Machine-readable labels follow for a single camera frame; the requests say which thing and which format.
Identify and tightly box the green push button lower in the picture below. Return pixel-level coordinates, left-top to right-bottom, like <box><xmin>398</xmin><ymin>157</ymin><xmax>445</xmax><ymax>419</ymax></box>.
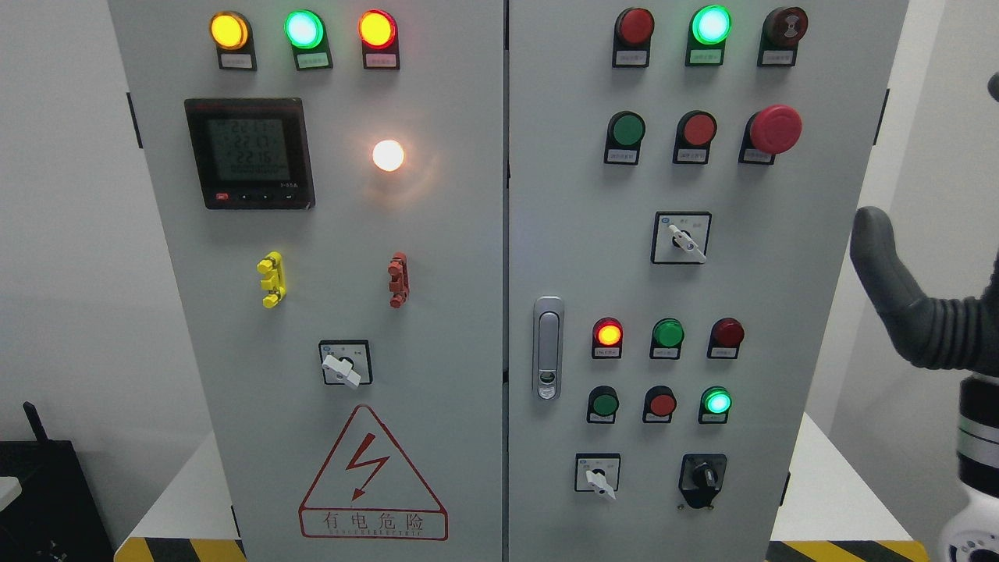
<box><xmin>586</xmin><ymin>385</ymin><xmax>620</xmax><ymax>424</ymax></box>

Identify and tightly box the gray robotic right hand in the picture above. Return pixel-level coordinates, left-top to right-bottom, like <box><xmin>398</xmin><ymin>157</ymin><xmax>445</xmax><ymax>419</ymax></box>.
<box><xmin>849</xmin><ymin>206</ymin><xmax>998</xmax><ymax>378</ymax></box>

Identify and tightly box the red terminal connector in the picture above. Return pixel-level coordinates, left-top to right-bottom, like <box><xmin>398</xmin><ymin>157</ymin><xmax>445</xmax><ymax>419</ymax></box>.
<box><xmin>386</xmin><ymin>252</ymin><xmax>410</xmax><ymax>309</ymax></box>

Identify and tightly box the red push button lower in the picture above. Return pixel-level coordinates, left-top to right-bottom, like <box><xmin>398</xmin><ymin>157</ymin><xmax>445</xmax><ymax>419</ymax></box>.
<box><xmin>642</xmin><ymin>385</ymin><xmax>677</xmax><ymax>424</ymax></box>

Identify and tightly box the silver door latch handle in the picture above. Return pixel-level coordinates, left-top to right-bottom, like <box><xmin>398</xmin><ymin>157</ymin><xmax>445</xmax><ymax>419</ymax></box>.
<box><xmin>531</xmin><ymin>296</ymin><xmax>564</xmax><ymax>400</ymax></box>

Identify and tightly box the black device with antenna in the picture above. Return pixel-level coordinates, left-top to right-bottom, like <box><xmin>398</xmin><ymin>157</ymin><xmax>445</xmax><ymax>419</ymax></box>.
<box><xmin>1</xmin><ymin>402</ymin><xmax>114</xmax><ymax>561</ymax></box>

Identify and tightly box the dark red buzzer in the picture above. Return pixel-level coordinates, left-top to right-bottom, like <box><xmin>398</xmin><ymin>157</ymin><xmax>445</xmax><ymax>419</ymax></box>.
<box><xmin>757</xmin><ymin>6</ymin><xmax>809</xmax><ymax>67</ymax></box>

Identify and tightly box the gray rotary switch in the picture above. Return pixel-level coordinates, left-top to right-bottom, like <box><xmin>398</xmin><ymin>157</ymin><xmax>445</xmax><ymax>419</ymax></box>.
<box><xmin>650</xmin><ymin>211</ymin><xmax>713</xmax><ymax>265</ymax></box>
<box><xmin>574</xmin><ymin>453</ymin><xmax>621</xmax><ymax>501</ymax></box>

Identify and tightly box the red push button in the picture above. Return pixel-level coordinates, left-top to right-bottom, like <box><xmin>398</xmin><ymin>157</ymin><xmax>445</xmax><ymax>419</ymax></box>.
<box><xmin>672</xmin><ymin>110</ymin><xmax>717</xmax><ymax>165</ymax></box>
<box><xmin>642</xmin><ymin>385</ymin><xmax>677</xmax><ymax>424</ymax></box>

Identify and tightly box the green indicator middle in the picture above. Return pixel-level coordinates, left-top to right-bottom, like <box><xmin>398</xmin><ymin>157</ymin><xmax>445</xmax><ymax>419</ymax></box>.
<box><xmin>649</xmin><ymin>318</ymin><xmax>685</xmax><ymax>360</ymax></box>

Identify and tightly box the gray rotary switch left door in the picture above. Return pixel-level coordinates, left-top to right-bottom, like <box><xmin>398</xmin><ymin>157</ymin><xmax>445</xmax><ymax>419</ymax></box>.
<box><xmin>318</xmin><ymin>340</ymin><xmax>372</xmax><ymax>389</ymax></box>

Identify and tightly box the red push button upper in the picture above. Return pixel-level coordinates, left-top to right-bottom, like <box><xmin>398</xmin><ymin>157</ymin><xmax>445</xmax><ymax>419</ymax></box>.
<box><xmin>672</xmin><ymin>110</ymin><xmax>717</xmax><ymax>165</ymax></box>

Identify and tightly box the yellow terminal connector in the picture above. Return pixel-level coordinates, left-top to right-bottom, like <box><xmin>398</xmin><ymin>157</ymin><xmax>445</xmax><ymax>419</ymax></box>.
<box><xmin>256</xmin><ymin>251</ymin><xmax>288</xmax><ymax>309</ymax></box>

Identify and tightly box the gray electrical cabinet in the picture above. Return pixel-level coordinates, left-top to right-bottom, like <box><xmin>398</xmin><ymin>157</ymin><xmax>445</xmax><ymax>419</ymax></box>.
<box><xmin>109</xmin><ymin>1</ymin><xmax>908</xmax><ymax>561</ymax></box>

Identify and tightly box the red indicator light top left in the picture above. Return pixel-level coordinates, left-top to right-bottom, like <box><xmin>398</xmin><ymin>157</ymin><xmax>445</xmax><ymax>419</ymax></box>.
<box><xmin>357</xmin><ymin>9</ymin><xmax>400</xmax><ymax>70</ymax></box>

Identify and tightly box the white glowing indicator light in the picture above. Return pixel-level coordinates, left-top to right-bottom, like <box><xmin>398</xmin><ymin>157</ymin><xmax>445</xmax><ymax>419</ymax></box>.
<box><xmin>372</xmin><ymin>139</ymin><xmax>406</xmax><ymax>173</ymax></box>

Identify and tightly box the lit green indicator lower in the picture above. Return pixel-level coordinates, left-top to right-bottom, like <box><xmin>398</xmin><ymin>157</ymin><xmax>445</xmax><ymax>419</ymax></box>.
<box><xmin>697</xmin><ymin>386</ymin><xmax>732</xmax><ymax>425</ymax></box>

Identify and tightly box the black key selector switch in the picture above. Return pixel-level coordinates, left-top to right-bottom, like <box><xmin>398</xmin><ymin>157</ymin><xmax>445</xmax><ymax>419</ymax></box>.
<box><xmin>678</xmin><ymin>454</ymin><xmax>728</xmax><ymax>509</ymax></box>

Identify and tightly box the green indicator light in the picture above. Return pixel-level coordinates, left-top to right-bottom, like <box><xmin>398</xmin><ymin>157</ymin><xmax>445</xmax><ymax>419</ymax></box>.
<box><xmin>284</xmin><ymin>9</ymin><xmax>332</xmax><ymax>71</ymax></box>
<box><xmin>684</xmin><ymin>4</ymin><xmax>732</xmax><ymax>67</ymax></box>

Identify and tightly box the green push button upper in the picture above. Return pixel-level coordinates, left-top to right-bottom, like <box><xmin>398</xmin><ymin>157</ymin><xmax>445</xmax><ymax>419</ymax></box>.
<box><xmin>603</xmin><ymin>111</ymin><xmax>646</xmax><ymax>165</ymax></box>

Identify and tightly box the green indicator light top right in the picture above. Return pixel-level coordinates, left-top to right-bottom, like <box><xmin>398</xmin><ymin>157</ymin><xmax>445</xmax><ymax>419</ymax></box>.
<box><xmin>684</xmin><ymin>4</ymin><xmax>732</xmax><ymax>67</ymax></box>

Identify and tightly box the red emergency stop button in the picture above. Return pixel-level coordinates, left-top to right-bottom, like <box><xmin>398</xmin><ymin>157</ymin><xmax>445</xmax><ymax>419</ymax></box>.
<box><xmin>738</xmin><ymin>104</ymin><xmax>803</xmax><ymax>165</ymax></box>

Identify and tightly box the green push button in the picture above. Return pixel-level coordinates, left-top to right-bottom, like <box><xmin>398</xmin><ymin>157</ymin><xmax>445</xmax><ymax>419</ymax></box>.
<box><xmin>603</xmin><ymin>111</ymin><xmax>646</xmax><ymax>165</ymax></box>
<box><xmin>586</xmin><ymin>385</ymin><xmax>620</xmax><ymax>424</ymax></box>

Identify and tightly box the gray rotary switch bottom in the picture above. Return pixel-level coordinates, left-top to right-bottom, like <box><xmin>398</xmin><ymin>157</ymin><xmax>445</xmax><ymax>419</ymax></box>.
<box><xmin>574</xmin><ymin>453</ymin><xmax>621</xmax><ymax>501</ymax></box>

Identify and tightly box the green indicator light top left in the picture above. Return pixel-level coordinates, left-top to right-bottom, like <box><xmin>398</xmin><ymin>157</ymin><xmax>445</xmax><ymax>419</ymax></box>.
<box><xmin>284</xmin><ymin>9</ymin><xmax>332</xmax><ymax>71</ymax></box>

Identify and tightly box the red electric hazard warning sticker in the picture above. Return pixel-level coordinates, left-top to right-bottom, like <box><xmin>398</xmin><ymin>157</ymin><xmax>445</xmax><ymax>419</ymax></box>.
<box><xmin>297</xmin><ymin>404</ymin><xmax>449</xmax><ymax>541</ymax></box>

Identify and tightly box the yellow indicator light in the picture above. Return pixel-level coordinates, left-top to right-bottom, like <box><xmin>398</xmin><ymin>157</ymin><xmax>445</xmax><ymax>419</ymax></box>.
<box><xmin>209</xmin><ymin>11</ymin><xmax>257</xmax><ymax>71</ymax></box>

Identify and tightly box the dark red indicator top right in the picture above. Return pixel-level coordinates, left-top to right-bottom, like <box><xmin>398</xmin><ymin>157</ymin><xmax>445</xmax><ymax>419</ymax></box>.
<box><xmin>611</xmin><ymin>7</ymin><xmax>654</xmax><ymax>68</ymax></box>

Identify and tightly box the lit red indicator middle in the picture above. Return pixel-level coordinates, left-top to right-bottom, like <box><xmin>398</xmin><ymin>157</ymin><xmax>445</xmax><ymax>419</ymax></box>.
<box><xmin>590</xmin><ymin>317</ymin><xmax>624</xmax><ymax>359</ymax></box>

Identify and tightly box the black digital power meter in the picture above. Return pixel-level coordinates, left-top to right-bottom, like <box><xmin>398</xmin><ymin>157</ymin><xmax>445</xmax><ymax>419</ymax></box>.
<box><xmin>184</xmin><ymin>98</ymin><xmax>315</xmax><ymax>210</ymax></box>

